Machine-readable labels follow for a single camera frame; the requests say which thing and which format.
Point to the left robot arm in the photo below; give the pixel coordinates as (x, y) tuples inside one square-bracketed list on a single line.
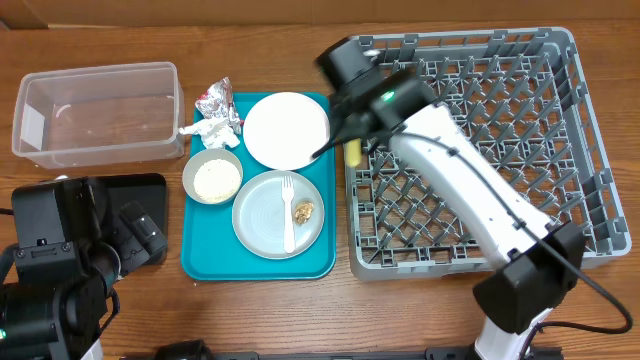
[(62, 302)]

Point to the yellow plastic spoon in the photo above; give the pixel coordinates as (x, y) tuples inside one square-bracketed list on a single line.
[(353, 153)]

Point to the white pink-rimmed plate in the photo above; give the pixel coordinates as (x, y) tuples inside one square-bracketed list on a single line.
[(284, 129)]

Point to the teal serving tray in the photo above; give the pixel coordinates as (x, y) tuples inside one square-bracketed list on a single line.
[(212, 252)]

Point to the grey dishwasher rack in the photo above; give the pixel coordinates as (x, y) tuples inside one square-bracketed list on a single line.
[(521, 98)]

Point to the black plastic tray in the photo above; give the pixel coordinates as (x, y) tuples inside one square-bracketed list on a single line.
[(127, 212)]

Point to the white plastic fork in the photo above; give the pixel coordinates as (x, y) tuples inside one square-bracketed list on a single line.
[(287, 192)]

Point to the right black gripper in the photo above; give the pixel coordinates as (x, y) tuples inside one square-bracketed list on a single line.
[(343, 126)]

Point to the crumpled aluminium foil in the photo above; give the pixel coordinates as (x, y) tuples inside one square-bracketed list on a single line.
[(218, 103)]

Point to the grey plate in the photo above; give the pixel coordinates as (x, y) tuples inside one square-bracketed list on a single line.
[(258, 215)]

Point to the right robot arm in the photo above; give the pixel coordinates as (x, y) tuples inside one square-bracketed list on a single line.
[(535, 262)]

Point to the clear plastic bin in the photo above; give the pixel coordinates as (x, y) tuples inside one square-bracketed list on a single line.
[(99, 115)]

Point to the brown food scrap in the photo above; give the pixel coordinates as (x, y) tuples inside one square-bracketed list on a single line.
[(303, 212)]

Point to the grey bowl of rice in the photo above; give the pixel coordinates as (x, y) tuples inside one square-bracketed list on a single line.
[(212, 176)]

